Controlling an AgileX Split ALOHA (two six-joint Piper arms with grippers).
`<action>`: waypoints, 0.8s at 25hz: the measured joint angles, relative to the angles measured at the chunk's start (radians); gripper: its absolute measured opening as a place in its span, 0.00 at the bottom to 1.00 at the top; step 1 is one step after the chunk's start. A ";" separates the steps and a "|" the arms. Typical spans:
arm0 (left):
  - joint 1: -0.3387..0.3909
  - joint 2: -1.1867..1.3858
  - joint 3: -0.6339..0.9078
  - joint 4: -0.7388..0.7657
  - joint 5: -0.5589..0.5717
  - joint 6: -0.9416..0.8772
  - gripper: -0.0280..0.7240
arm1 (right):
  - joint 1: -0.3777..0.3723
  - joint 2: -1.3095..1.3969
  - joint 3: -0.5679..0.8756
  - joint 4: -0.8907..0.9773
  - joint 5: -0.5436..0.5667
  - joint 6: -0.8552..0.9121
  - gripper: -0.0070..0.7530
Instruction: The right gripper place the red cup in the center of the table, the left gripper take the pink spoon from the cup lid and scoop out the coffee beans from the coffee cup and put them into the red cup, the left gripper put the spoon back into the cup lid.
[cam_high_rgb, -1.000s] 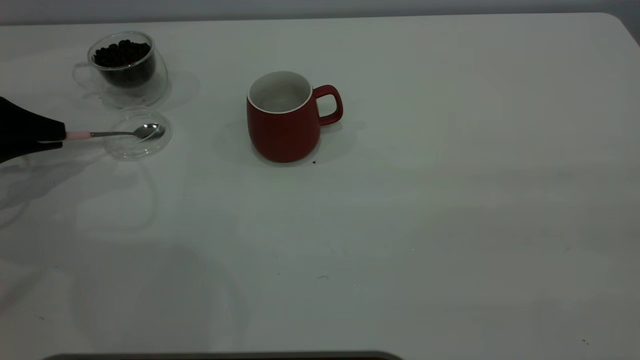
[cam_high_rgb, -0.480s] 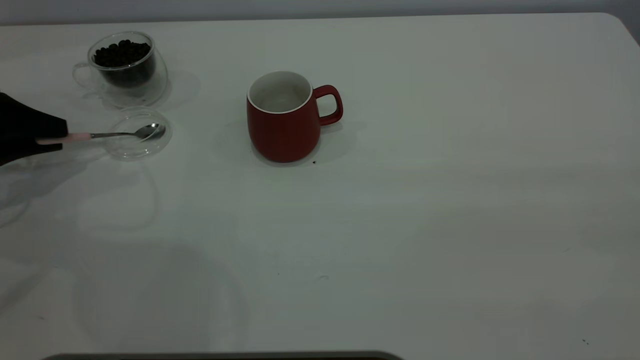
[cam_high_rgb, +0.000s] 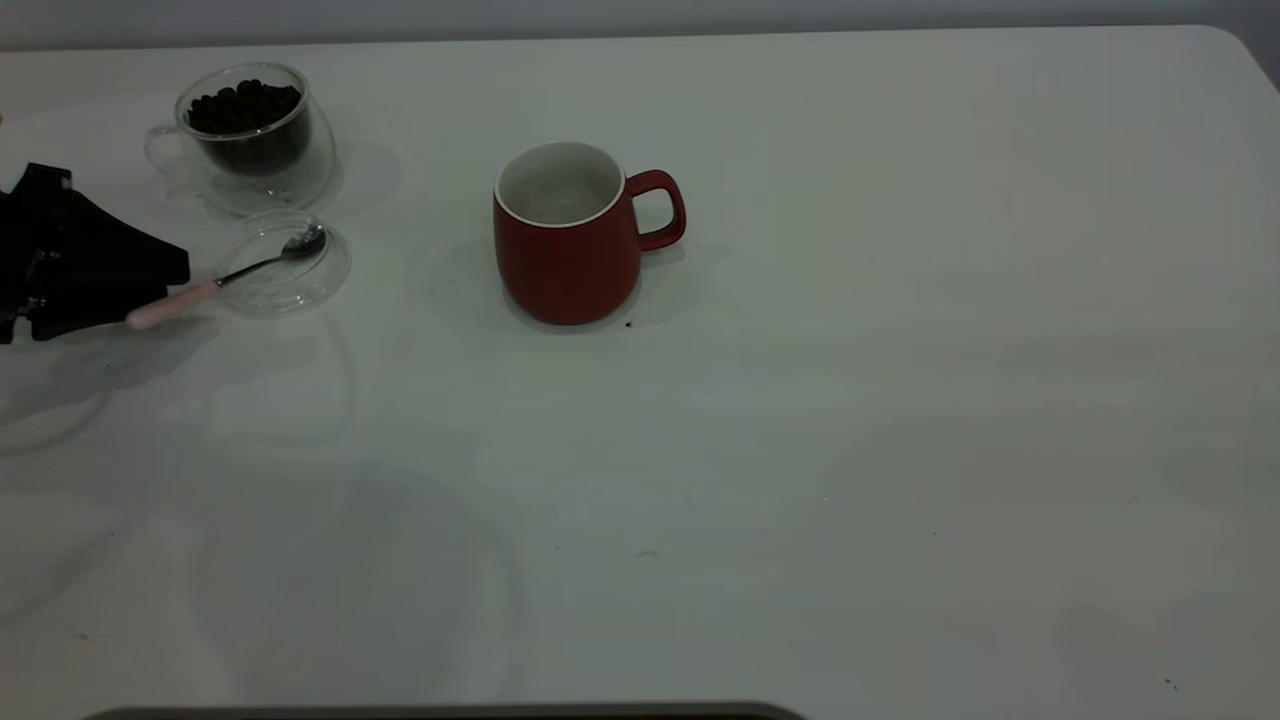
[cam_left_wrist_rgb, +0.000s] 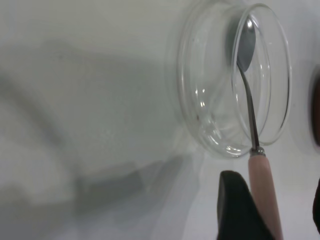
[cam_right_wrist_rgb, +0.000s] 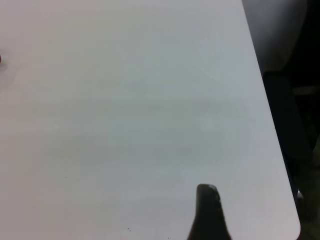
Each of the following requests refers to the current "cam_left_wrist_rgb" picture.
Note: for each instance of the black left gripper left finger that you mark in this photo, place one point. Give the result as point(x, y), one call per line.
point(235, 212)

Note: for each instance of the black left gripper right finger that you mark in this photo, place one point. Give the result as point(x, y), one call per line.
point(317, 215)

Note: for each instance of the red ceramic mug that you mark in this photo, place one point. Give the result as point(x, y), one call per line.
point(316, 105)

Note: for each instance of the clear glass saucer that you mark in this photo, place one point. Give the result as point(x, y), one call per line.
point(200, 112)

